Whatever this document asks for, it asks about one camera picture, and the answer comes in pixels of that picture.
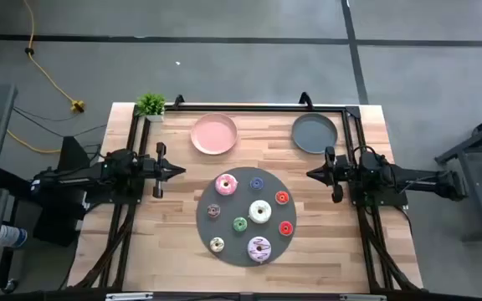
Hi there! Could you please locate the thin black floor cable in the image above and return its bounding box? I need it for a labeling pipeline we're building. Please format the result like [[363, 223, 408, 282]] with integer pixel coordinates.
[[13, 106, 108, 139]]

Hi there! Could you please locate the silver metal bracket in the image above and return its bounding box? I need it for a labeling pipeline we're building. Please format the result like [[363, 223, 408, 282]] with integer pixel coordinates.
[[105, 292, 154, 301], [339, 293, 387, 301]]

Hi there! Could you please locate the round dark grey woven placemat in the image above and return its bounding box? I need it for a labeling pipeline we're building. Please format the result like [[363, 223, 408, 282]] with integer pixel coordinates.
[[195, 166, 298, 268]]

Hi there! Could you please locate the pink plate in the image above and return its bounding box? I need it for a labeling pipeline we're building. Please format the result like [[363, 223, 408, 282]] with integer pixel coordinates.
[[190, 112, 238, 156]]

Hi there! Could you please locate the black aluminium table frame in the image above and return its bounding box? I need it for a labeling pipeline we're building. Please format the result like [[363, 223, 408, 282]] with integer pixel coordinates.
[[71, 103, 424, 293]]

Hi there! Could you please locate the large pink frosted donut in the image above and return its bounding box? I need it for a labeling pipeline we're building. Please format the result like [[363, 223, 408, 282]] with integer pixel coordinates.
[[214, 173, 239, 196]]

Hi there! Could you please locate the large white frosted donut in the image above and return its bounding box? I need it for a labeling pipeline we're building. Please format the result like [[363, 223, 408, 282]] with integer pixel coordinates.
[[248, 199, 273, 225]]

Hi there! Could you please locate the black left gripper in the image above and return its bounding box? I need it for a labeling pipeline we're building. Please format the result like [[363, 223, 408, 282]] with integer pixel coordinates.
[[140, 141, 187, 200]]

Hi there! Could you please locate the grey plate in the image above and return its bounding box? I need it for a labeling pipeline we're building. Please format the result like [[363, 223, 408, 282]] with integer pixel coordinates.
[[291, 113, 339, 155]]

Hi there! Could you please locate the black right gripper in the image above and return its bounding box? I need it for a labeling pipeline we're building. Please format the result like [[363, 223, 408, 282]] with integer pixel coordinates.
[[306, 145, 353, 205]]

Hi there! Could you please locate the large purple frosted donut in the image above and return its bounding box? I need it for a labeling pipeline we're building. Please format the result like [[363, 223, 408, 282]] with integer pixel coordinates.
[[247, 236, 273, 263]]

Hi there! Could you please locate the yellow power cable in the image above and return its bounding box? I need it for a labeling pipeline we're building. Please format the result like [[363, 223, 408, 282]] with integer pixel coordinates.
[[6, 130, 63, 154], [22, 0, 86, 114]]

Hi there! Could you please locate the white and blue cup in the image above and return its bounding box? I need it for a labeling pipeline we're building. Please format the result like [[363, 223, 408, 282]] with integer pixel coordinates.
[[0, 224, 28, 249]]

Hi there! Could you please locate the green plant in white pot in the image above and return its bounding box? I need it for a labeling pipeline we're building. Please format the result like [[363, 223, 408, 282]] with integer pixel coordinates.
[[135, 92, 167, 123]]

